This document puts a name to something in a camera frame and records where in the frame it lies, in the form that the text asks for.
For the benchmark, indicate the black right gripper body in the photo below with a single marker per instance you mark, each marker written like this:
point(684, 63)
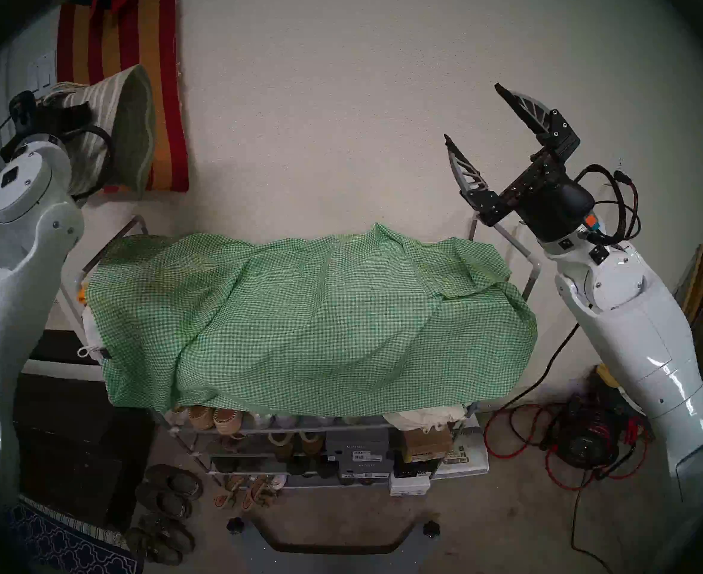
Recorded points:
point(557, 208)

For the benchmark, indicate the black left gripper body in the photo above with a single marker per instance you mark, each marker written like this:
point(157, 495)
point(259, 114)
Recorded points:
point(25, 115)

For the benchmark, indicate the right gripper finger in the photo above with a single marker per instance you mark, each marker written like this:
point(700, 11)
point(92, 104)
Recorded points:
point(477, 187)
point(542, 121)

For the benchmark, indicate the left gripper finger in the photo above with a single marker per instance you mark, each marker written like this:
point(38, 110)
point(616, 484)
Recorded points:
point(67, 119)

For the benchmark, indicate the striped straw sun hat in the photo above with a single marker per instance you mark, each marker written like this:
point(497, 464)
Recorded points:
point(127, 130)

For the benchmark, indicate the green checked cloth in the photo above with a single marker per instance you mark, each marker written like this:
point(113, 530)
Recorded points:
point(327, 327)

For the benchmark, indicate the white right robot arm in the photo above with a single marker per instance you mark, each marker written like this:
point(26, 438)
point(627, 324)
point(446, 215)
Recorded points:
point(644, 339)

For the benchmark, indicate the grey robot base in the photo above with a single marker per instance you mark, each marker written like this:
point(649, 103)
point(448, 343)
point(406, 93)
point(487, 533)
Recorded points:
point(244, 558)

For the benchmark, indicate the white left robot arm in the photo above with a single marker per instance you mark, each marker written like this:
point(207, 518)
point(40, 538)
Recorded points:
point(17, 280)

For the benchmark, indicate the grey metal shoe rack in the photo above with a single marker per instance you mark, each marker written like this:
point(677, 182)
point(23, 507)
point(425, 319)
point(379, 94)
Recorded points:
point(535, 262)

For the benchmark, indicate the large grey shoe box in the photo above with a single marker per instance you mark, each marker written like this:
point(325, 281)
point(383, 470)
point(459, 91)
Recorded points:
point(357, 442)

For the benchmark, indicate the black shoe box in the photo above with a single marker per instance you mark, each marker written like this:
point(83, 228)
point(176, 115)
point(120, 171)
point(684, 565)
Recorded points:
point(414, 470)

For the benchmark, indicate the grey labelled shoe box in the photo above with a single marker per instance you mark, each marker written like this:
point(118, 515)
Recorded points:
point(366, 466)

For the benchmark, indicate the silver shoe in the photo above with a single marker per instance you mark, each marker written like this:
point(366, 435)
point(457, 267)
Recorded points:
point(285, 420)
point(262, 420)

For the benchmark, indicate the tan espadrille shoe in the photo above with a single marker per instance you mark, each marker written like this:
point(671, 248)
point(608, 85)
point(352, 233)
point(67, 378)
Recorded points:
point(227, 420)
point(201, 416)

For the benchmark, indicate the yellow folded item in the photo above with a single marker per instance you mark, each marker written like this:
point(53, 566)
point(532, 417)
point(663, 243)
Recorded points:
point(82, 292)

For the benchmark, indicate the white bag with loop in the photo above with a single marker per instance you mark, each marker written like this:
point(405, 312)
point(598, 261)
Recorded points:
point(91, 333)

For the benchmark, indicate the cream fabric bag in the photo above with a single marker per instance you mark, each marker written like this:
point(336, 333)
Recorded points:
point(423, 417)

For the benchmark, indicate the brown cardboard box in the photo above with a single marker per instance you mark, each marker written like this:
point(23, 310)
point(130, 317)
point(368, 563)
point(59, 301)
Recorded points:
point(425, 444)

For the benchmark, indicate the flat white box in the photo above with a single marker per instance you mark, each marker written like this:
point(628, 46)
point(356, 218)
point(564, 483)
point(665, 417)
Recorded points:
point(468, 456)

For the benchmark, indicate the small white box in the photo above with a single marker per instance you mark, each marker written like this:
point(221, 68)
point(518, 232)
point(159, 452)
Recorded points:
point(410, 485)

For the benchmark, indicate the tan suede boot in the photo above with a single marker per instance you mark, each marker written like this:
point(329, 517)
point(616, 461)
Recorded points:
point(311, 444)
point(281, 446)

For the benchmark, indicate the black base knob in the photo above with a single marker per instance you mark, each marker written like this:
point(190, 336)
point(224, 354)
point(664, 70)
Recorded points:
point(235, 525)
point(431, 528)

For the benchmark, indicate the white pink sneaker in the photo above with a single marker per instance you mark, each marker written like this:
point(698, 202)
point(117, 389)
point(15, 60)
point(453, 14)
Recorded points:
point(276, 480)

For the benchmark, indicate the dark brown slipper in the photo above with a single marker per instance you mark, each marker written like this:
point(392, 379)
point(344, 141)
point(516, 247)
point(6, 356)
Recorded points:
point(175, 482)
point(163, 501)

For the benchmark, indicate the blue patterned rug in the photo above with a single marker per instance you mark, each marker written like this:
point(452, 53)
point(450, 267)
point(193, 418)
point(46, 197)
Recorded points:
point(64, 546)

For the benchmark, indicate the white light switch plate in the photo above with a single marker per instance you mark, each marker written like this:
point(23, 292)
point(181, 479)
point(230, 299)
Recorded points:
point(45, 70)

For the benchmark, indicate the red yellow striped wall flag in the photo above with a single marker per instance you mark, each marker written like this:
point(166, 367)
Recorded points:
point(166, 70)

